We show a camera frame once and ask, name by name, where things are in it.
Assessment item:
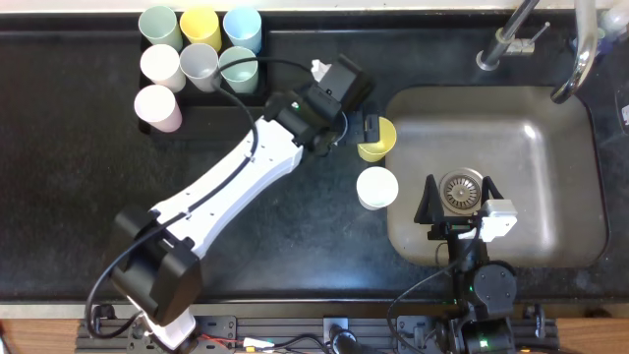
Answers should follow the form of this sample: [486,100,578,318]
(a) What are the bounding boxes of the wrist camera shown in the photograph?
[311,58,333,83]
[459,199,519,244]

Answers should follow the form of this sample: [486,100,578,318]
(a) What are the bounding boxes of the grey cup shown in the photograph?
[179,42,222,93]

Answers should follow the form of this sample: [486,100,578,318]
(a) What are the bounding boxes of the mounting rail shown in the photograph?
[76,304,561,354]

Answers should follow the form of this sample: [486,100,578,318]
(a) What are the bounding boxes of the white cup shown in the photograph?
[140,43,188,93]
[355,165,400,211]

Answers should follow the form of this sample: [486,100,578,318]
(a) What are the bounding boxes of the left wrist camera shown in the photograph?
[311,58,333,83]

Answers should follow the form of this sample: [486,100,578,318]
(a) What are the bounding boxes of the pink cup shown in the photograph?
[133,84,184,134]

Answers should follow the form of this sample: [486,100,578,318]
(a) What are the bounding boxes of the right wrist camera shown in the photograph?
[459,199,519,244]

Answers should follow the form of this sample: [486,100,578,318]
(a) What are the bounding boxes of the yellow cup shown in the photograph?
[179,6,223,53]
[357,116,398,164]

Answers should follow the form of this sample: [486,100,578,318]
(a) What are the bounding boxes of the black cable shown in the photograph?
[84,57,315,340]
[386,215,486,354]

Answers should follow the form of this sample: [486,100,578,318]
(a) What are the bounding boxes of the green cup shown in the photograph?
[138,5,184,52]
[217,46,260,94]

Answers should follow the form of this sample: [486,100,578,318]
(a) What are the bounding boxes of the blue soap bottle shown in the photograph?
[569,3,629,58]

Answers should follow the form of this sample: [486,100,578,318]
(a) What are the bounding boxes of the steel sink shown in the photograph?
[384,86,610,269]

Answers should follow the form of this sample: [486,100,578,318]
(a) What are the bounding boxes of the black tray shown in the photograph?
[138,9,270,139]

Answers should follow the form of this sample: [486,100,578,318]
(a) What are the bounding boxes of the blue cup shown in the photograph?
[222,7,263,54]

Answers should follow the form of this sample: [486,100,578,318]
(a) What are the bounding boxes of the steel tap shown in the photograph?
[475,0,600,105]

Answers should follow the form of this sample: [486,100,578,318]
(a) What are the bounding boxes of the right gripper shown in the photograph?
[414,174,505,242]

